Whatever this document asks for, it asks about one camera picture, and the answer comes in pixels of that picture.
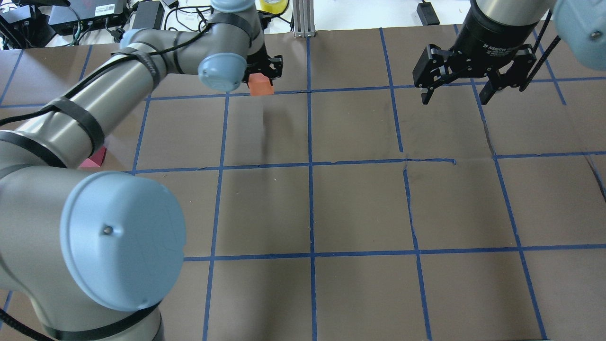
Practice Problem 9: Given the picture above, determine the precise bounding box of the aluminium frame post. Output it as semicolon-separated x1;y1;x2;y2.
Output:
291;0;316;37

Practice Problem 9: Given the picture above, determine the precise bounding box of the orange foam cube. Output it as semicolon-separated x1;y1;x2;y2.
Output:
247;72;275;96

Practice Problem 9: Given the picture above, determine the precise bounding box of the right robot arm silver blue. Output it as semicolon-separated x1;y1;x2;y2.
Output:
412;0;606;105

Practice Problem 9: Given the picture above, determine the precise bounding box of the black power adapter brick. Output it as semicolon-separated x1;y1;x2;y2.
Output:
416;0;441;26

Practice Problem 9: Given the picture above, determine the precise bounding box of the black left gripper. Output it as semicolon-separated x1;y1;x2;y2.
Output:
244;45;284;87

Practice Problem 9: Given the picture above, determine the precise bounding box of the brown paper table mat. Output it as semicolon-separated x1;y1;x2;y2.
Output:
0;21;606;341

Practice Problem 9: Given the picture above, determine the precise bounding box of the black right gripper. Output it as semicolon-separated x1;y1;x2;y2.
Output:
412;0;538;105

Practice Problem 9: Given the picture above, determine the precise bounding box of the pink foam cube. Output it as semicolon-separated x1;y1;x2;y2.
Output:
79;146;107;168

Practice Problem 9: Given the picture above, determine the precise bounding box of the black power supply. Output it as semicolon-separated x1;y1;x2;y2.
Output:
131;0;164;30

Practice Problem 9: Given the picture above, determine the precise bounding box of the yellow tape roll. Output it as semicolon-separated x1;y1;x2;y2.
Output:
259;0;290;15

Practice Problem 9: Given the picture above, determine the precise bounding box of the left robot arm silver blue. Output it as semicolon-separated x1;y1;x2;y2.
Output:
1;0;282;341

